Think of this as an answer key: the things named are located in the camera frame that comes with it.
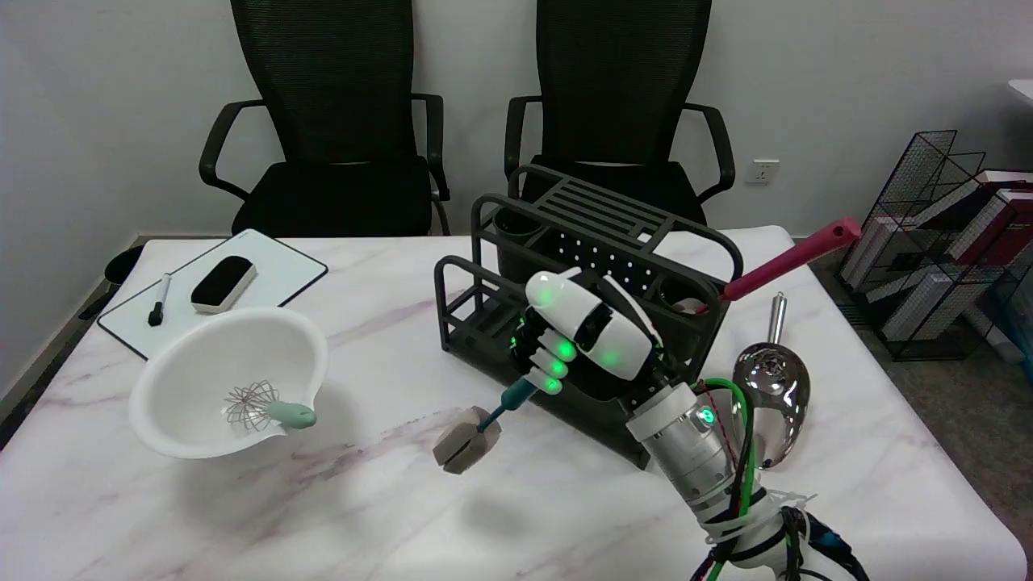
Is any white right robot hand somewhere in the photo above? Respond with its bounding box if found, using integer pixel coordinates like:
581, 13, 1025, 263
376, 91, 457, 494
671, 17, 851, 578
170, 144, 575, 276
512, 269, 675, 401

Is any blue sponge bottle brush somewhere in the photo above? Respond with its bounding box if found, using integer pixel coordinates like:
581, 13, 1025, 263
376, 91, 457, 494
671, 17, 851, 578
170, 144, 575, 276
433, 378, 540, 474

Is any dark grey kitchen storage rack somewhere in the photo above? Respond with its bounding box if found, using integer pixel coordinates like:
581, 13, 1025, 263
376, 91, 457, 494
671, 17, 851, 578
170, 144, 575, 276
433, 164, 745, 470

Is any shiny steel scoop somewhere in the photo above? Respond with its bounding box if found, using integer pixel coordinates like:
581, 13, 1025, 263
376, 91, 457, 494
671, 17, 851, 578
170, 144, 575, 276
732, 292, 811, 470

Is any black mesh office chair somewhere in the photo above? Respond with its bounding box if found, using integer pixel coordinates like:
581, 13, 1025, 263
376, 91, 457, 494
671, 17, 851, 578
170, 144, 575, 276
504, 0, 736, 227
199, 0, 451, 237

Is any small white whiteboard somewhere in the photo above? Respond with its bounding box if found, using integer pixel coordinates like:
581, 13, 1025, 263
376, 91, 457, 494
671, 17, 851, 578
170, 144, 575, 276
97, 228, 329, 361

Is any black whiteboard eraser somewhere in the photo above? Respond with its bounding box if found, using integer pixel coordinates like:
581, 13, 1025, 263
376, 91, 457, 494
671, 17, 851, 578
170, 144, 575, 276
190, 256, 258, 315

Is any white mixing bowl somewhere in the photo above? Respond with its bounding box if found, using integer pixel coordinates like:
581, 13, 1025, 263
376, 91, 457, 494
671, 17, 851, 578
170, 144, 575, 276
129, 307, 329, 461

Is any maroon and white book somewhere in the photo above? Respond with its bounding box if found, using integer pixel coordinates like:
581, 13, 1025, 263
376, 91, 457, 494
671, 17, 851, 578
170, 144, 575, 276
912, 169, 1033, 269

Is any black whiteboard marker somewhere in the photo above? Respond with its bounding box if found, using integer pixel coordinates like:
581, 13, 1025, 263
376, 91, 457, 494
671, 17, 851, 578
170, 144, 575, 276
148, 273, 173, 328

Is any black round floor object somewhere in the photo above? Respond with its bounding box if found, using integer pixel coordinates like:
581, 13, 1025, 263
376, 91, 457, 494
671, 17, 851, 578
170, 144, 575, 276
103, 245, 146, 286

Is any red handled spatula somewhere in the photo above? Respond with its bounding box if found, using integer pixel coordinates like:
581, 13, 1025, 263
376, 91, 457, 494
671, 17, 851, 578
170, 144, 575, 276
674, 216, 863, 317

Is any whisk with mint handle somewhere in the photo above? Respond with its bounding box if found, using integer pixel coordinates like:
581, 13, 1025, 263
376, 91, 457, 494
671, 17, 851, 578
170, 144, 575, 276
224, 380, 318, 434

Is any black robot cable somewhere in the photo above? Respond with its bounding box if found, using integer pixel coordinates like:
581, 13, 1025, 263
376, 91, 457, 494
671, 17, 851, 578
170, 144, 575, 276
775, 499, 872, 581

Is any black wire mesh rack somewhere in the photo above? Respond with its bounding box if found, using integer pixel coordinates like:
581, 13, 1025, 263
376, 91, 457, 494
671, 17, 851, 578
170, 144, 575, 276
835, 129, 1033, 362

